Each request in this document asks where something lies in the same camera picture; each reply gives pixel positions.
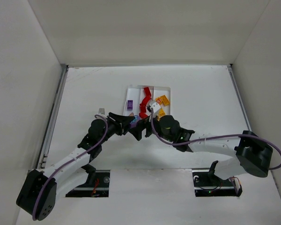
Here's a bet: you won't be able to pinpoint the purple lego stack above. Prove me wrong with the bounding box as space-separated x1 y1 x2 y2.
129 112 141 128

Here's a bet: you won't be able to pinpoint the red lego stack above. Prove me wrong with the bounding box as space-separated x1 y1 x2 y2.
139 87 152 119

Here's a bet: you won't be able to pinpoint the yellow lego bricks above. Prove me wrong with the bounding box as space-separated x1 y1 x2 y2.
155 95 170 118

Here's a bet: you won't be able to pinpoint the purple lego brick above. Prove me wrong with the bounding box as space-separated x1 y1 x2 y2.
126 100 133 111

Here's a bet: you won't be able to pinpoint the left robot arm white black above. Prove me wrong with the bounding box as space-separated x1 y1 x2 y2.
16 113 134 221

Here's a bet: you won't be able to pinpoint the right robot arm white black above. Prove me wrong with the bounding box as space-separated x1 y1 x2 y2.
129 115 273 180

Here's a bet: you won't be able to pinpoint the white three-compartment tray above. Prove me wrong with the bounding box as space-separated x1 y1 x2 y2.
123 85 171 116

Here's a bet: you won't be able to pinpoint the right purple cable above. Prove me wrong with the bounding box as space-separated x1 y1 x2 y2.
150 108 281 171

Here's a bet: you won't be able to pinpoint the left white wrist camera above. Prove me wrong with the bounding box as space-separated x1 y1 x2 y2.
98 108 105 116

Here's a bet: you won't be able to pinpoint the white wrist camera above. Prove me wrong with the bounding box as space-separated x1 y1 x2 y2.
98 108 105 116
147 101 161 118

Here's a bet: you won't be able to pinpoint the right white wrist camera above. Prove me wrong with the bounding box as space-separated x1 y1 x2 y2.
147 101 161 118

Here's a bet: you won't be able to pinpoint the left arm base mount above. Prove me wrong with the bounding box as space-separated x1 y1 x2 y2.
66 165 111 198

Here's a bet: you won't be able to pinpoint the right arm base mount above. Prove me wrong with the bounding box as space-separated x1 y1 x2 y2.
192 161 243 197

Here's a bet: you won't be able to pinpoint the left aluminium rail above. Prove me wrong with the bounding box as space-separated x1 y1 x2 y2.
32 64 68 169

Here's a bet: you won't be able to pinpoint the aluminium rail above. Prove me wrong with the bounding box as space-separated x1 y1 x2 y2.
227 64 251 131
32 64 68 169

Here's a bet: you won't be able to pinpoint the right aluminium rail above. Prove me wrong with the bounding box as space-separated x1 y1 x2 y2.
227 64 251 131

